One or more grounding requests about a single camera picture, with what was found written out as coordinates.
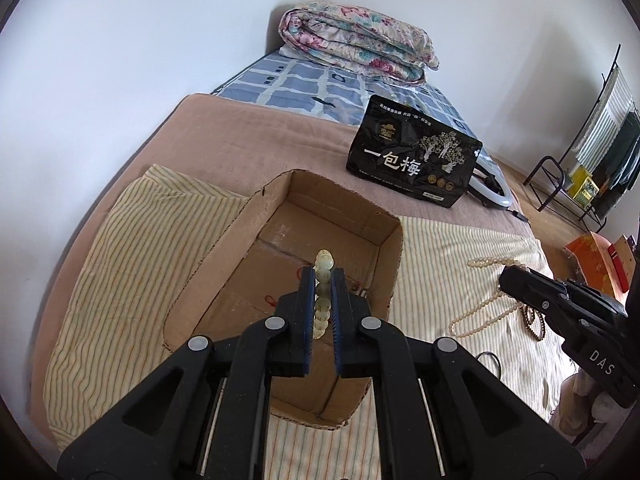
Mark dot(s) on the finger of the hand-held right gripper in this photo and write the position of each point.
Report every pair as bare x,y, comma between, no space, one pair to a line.
535,277
522,295

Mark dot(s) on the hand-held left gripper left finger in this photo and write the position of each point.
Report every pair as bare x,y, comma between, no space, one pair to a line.
303,310

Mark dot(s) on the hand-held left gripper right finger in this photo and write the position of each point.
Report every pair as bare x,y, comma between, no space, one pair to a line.
339,310

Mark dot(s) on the brown cardboard box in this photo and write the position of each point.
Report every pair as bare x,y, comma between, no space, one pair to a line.
320,225

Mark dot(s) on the red box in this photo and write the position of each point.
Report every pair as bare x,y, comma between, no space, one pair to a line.
625,265

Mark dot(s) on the pale pink fuzzy clothing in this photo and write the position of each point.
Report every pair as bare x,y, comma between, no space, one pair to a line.
580,410

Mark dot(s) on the yellow box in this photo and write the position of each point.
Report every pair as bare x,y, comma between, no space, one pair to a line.
584,187

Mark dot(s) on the black metal clothes rack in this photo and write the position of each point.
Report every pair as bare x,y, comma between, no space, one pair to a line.
550,175

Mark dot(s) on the dark hanging garment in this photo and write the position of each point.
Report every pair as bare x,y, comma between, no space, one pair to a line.
620,165

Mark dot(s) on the black printed bag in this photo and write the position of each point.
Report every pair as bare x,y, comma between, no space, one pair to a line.
400,155

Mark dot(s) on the green striped hanging cloth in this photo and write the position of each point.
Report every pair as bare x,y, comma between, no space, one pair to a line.
605,120

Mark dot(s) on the brown blanket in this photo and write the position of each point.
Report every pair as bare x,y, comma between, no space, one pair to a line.
250,135

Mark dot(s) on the yellow striped cloth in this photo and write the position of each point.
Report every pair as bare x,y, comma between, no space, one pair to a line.
125,260

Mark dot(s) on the blue checkered bed sheet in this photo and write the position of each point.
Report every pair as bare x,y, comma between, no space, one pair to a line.
300,80

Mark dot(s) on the folded floral quilt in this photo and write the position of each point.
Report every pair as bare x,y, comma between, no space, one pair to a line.
360,42

